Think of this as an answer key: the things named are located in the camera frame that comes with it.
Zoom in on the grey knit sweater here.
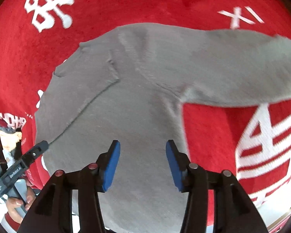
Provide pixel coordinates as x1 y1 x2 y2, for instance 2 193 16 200
35 24 291 232

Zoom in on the pink left sleeve forearm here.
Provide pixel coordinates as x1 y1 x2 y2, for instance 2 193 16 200
1 213 20 233

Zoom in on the person's left hand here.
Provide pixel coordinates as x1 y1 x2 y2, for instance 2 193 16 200
6 186 36 224

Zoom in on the red blanket with white characters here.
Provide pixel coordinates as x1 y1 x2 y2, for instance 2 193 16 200
0 0 291 232

